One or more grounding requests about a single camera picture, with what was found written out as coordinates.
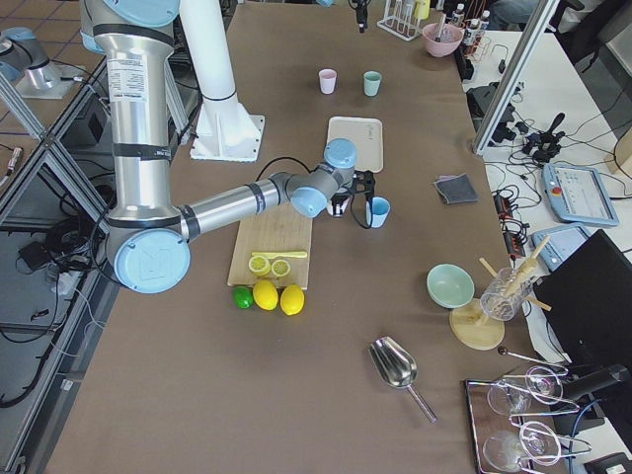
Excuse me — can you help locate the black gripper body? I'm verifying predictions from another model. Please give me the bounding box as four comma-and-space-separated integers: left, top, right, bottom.
329, 171, 375, 217
349, 0, 369, 23

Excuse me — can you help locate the blue cup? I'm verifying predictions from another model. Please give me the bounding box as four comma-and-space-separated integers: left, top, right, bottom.
365, 196, 391, 228

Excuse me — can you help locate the green cup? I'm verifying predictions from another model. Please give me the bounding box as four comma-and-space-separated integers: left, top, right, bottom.
363, 70, 382, 97

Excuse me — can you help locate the pink cup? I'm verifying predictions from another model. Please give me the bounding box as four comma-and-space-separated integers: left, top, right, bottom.
318, 68, 338, 95

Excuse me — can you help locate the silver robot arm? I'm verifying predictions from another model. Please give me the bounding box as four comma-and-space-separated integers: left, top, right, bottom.
316, 0, 371, 34
80, 1, 357, 293

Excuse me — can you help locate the cream rabbit tray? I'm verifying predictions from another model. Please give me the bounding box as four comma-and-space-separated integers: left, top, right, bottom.
326, 116, 384, 173

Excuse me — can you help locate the mirror tray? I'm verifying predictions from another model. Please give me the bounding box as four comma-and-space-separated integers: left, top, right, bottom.
464, 369, 592, 473

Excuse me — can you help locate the white dish rack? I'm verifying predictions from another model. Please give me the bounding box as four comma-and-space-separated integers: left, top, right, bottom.
377, 0, 431, 41

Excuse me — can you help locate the pink mixing bowl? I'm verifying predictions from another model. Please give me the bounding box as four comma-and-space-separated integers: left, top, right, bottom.
422, 23, 464, 57

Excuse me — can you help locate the grey folded cloth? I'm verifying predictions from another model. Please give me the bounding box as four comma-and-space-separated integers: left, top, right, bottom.
433, 174, 479, 204

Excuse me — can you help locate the bamboo cutting board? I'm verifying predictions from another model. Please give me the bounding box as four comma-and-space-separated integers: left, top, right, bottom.
227, 203, 312, 290

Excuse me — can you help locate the yellow plastic knife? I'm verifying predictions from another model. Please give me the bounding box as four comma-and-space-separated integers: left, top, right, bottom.
251, 251, 308, 259

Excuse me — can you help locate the lemon half right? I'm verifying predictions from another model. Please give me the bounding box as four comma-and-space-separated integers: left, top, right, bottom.
271, 259, 291, 278

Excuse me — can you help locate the lemon half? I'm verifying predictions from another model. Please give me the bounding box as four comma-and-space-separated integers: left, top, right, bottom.
271, 259, 291, 278
248, 255, 272, 277

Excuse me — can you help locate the lemon half left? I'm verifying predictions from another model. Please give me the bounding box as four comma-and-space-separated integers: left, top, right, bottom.
248, 255, 272, 277

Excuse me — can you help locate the green bowl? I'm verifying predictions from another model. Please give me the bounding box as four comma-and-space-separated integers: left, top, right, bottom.
427, 264, 475, 309

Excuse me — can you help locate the whole lemon right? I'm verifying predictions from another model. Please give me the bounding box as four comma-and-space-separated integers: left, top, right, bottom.
280, 284, 305, 316

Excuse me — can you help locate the whole lemon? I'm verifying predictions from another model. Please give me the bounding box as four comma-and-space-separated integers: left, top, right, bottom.
280, 284, 305, 316
252, 279, 278, 311

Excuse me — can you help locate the whole lemon left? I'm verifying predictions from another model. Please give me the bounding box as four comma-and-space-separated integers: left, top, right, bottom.
252, 279, 278, 311

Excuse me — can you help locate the green lime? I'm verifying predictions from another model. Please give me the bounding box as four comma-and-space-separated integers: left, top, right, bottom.
232, 286, 255, 309

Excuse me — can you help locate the wooden cup stand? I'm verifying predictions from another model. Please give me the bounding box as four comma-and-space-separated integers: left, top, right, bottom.
449, 237, 552, 351

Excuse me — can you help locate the clear glass tumbler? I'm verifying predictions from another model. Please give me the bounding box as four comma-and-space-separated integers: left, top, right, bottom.
480, 268, 533, 321

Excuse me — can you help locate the metal scoop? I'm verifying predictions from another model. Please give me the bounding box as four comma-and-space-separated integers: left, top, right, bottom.
369, 336, 437, 424

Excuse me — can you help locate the teach pendant tablet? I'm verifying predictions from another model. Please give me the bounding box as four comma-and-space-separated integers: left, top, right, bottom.
542, 163, 619, 227

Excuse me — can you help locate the small brown spoon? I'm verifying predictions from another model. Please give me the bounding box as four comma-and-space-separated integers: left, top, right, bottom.
497, 346, 541, 363

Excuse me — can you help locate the black monitor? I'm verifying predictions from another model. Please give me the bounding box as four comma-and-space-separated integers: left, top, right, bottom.
534, 230, 631, 367

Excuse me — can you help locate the wine glass upper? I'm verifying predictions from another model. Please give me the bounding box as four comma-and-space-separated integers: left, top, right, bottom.
487, 365, 562, 416

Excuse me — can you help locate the wine glass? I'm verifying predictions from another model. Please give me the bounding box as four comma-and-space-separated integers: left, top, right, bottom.
483, 422, 562, 473
487, 365, 562, 416

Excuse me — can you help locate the wine glass lower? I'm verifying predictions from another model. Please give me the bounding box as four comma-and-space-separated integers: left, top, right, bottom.
483, 422, 562, 473

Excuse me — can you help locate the aluminium frame post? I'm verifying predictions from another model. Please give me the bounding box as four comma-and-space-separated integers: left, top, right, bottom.
472, 0, 559, 157

